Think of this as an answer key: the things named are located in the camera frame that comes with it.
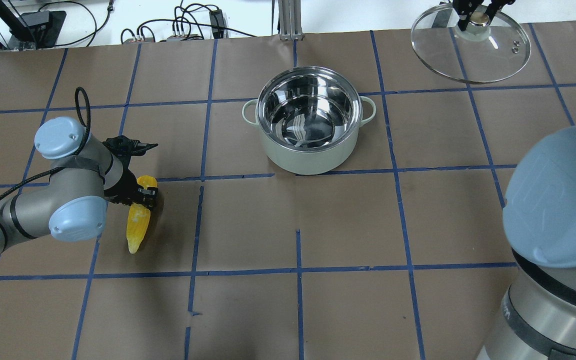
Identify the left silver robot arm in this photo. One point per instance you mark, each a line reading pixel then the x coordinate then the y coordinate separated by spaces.
pixel 85 176

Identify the pale green steel pot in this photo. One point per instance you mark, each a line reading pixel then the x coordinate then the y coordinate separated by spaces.
pixel 308 118

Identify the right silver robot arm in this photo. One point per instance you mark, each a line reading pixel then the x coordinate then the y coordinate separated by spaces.
pixel 537 315

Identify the yellow corn cob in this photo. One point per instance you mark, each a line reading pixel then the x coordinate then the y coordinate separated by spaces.
pixel 139 217

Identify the glass pot lid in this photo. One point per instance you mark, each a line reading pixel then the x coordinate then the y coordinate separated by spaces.
pixel 485 53

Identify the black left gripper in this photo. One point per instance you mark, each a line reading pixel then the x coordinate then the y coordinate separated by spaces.
pixel 122 187

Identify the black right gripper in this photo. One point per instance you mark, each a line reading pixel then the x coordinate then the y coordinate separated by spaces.
pixel 464 19

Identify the black camera stand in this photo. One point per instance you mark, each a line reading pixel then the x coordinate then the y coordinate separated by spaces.
pixel 31 31

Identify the aluminium frame post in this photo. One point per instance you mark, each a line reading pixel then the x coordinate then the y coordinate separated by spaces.
pixel 290 20

